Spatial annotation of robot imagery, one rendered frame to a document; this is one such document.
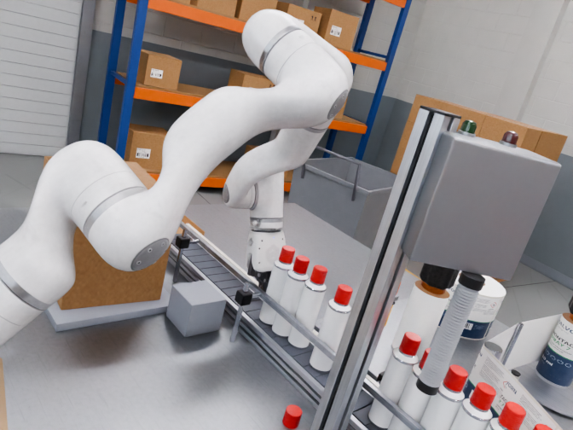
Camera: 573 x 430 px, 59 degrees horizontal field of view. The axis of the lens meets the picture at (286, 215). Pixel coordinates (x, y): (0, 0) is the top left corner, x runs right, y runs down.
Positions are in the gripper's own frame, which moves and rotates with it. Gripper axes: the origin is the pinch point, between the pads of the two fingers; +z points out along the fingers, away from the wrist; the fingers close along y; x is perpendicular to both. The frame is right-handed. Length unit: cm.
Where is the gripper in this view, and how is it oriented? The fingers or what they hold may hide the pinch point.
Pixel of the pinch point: (264, 289)
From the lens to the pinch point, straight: 129.8
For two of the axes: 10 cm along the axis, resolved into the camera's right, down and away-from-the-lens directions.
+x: -6.7, -0.7, 7.4
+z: -0.2, 10.0, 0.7
